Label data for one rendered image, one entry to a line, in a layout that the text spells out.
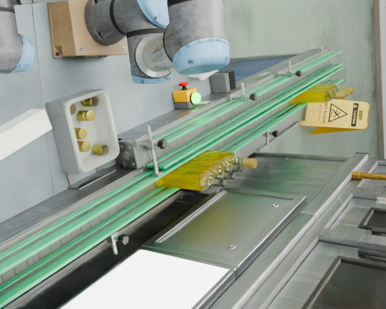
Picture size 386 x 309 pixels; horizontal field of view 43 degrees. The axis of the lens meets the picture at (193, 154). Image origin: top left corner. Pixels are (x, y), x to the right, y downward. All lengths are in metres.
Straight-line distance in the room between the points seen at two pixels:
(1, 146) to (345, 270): 0.95
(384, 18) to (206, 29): 6.40
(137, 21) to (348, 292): 0.89
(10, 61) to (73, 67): 0.61
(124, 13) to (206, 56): 0.50
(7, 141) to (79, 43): 0.35
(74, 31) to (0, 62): 0.51
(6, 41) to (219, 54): 0.40
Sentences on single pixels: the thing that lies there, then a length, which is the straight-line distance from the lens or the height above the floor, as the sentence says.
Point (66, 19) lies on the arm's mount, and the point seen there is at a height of 0.83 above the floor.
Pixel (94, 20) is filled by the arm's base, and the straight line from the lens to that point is 1.48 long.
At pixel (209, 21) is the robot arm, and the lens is 0.98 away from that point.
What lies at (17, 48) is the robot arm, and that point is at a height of 1.13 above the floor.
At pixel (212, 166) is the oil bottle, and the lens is 1.60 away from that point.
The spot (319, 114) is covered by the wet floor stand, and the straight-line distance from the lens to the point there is 4.92.
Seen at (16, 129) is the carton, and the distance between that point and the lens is 1.38.
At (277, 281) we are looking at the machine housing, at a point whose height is 1.42.
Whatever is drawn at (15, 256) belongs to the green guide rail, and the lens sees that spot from 1.26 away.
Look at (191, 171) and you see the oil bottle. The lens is 1.59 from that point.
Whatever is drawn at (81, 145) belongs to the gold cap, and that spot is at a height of 0.81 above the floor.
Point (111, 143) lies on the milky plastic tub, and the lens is 1.59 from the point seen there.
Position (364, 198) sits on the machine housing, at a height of 1.47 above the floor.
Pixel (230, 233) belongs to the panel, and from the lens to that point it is 1.49.
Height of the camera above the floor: 1.95
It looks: 35 degrees down
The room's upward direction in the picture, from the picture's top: 94 degrees clockwise
